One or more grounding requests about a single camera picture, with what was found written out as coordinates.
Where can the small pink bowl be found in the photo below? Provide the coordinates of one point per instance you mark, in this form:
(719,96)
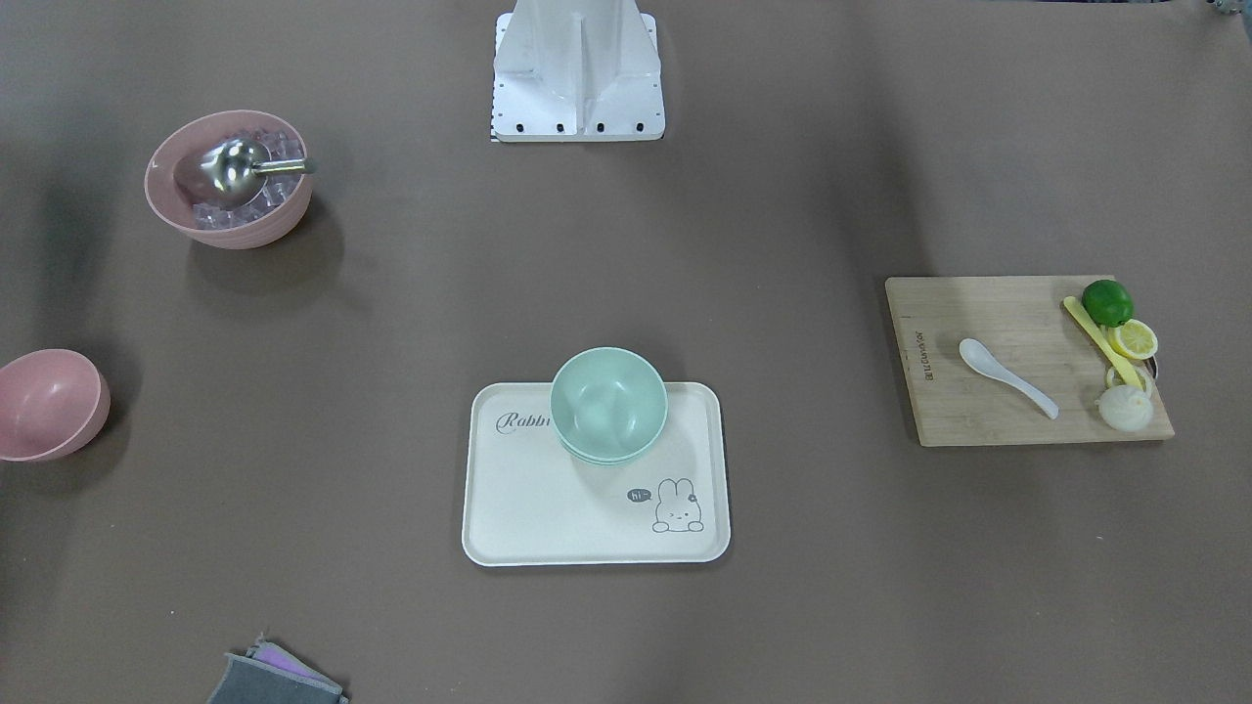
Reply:
(53,402)

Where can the white ceramic spoon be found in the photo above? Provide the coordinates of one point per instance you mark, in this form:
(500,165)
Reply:
(980,360)

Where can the large pink ice bowl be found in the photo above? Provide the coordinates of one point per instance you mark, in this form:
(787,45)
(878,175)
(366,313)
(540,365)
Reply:
(270,216)

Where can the stacked green bowls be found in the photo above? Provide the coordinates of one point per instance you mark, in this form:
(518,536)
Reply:
(608,405)

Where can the cream rabbit tray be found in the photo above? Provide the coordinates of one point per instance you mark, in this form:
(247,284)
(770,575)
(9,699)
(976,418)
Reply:
(528,502)

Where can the bamboo cutting board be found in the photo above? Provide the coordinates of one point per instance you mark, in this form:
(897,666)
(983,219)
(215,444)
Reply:
(1025,326)

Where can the metal ice scoop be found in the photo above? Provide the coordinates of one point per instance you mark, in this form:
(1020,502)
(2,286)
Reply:
(233,173)

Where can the grey folded cloth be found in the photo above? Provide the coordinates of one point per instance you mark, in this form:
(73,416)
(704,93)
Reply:
(268,673)

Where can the green lime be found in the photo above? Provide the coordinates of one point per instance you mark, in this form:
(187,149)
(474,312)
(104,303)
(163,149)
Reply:
(1108,303)

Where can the yellow peeler strip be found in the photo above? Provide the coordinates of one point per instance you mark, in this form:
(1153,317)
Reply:
(1129,373)

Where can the lemon slice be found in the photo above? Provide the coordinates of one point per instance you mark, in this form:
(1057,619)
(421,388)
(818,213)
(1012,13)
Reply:
(1134,339)

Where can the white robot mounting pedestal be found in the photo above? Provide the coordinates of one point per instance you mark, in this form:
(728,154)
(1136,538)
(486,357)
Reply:
(576,72)

